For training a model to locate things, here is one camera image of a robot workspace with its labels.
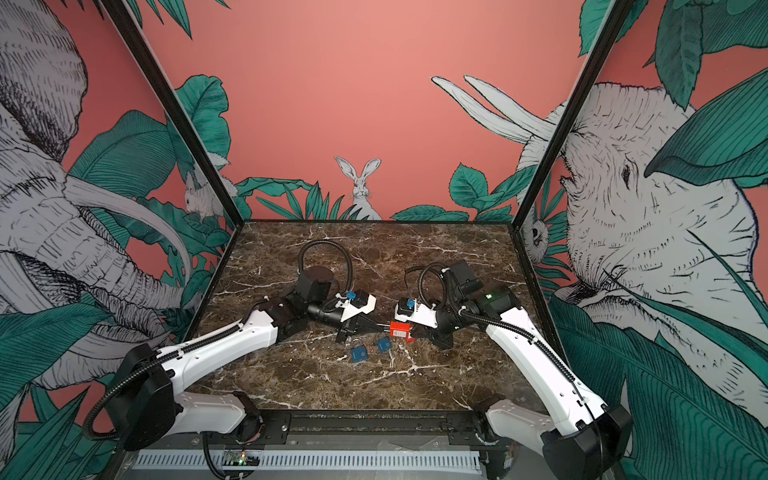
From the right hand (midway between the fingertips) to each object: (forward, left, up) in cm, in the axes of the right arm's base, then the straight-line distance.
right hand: (413, 326), depth 70 cm
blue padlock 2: (+4, +8, -20) cm, 22 cm away
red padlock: (-2, +3, +3) cm, 5 cm away
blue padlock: (0, +15, -20) cm, 25 cm away
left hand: (0, +8, +1) cm, 8 cm away
